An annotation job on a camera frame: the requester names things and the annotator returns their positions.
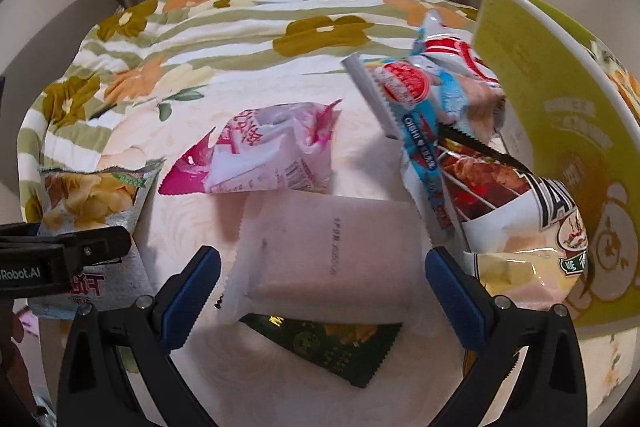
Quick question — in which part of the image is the green cardboard box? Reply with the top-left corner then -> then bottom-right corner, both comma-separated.
472,0 -> 640,334

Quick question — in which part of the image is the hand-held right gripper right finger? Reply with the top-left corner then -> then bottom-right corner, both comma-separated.
424,247 -> 588,427

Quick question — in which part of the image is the black white chip packet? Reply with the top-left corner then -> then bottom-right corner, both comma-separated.
437,127 -> 592,309

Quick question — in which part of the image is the white tray table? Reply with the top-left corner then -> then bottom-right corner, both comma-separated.
37,72 -> 640,427

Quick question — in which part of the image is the pink white snack packet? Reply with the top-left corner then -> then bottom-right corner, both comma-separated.
159,99 -> 344,196

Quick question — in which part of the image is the dark green snack packet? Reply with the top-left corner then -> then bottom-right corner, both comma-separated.
240,313 -> 404,389

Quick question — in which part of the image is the grey padded headboard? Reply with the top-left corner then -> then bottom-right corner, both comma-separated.
0,0 -> 124,84

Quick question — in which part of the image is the white potato chip packet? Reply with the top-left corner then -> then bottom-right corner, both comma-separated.
27,157 -> 166,321

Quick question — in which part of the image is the white translucent snack packet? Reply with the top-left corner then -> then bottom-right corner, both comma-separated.
216,191 -> 437,329

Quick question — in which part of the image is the floral striped blanket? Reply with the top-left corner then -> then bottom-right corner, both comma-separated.
17,0 -> 501,228

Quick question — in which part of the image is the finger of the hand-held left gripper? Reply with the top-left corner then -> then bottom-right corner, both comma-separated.
0,222 -> 132,282

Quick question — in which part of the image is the red white snack packet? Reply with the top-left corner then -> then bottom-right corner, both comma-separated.
414,9 -> 501,84

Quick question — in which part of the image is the person's left hand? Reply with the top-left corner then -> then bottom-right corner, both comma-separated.
0,304 -> 29,383

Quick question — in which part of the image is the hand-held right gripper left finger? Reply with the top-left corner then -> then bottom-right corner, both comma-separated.
57,246 -> 223,427

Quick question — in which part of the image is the blue snack packet red circle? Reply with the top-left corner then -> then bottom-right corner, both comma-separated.
342,54 -> 501,244

